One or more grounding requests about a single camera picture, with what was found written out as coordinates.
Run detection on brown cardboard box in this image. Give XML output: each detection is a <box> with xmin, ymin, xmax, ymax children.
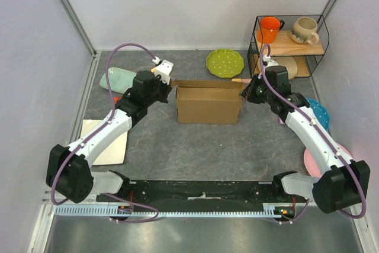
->
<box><xmin>171</xmin><ymin>79</ymin><xmax>245</xmax><ymax>124</ymax></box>

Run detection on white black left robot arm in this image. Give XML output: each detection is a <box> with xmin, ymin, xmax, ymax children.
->
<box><xmin>46</xmin><ymin>68</ymin><xmax>172</xmax><ymax>203</ymax></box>

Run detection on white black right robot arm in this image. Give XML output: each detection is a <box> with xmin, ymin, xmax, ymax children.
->
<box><xmin>241</xmin><ymin>66</ymin><xmax>370</xmax><ymax>219</ymax></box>

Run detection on light teal rectangular plate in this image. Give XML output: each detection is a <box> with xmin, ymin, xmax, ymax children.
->
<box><xmin>108</xmin><ymin>67</ymin><xmax>136</xmax><ymax>94</ymax></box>

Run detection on green dotted plate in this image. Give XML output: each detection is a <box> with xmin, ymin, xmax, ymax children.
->
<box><xmin>206</xmin><ymin>49</ymin><xmax>245</xmax><ymax>79</ymax></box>

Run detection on beige painted plate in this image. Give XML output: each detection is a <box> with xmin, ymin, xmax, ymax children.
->
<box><xmin>268</xmin><ymin>57</ymin><xmax>298</xmax><ymax>80</ymax></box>

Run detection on blue dotted plate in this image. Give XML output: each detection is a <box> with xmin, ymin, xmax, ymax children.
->
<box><xmin>306</xmin><ymin>98</ymin><xmax>330</xmax><ymax>132</ymax></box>

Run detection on orange mug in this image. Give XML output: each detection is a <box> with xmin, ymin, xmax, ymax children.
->
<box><xmin>257</xmin><ymin>16</ymin><xmax>285</xmax><ymax>44</ymax></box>

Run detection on white square plate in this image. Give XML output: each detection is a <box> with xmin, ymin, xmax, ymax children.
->
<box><xmin>80</xmin><ymin>119</ymin><xmax>128</xmax><ymax>166</ymax></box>

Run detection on beige ceramic mug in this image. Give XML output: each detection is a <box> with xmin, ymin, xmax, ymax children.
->
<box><xmin>291</xmin><ymin>17</ymin><xmax>319</xmax><ymax>45</ymax></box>

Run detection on pink plate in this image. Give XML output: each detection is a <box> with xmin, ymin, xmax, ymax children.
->
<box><xmin>303</xmin><ymin>143</ymin><xmax>353</xmax><ymax>178</ymax></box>

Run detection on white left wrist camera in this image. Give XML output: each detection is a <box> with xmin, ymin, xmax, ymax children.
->
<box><xmin>151</xmin><ymin>57</ymin><xmax>174</xmax><ymax>85</ymax></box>

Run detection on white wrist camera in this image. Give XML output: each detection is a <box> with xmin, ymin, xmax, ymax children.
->
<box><xmin>259</xmin><ymin>55</ymin><xmax>278</xmax><ymax>75</ymax></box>
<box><xmin>151</xmin><ymin>57</ymin><xmax>174</xmax><ymax>85</ymax></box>

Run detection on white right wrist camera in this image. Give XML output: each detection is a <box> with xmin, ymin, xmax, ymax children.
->
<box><xmin>259</xmin><ymin>55</ymin><xmax>278</xmax><ymax>75</ymax></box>

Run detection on black wire wooden shelf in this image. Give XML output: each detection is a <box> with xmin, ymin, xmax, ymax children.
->
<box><xmin>248</xmin><ymin>15</ymin><xmax>329</xmax><ymax>77</ymax></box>

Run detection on grey cable duct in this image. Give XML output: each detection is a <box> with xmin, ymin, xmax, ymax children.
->
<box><xmin>54</xmin><ymin>204</ymin><xmax>289</xmax><ymax>218</ymax></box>

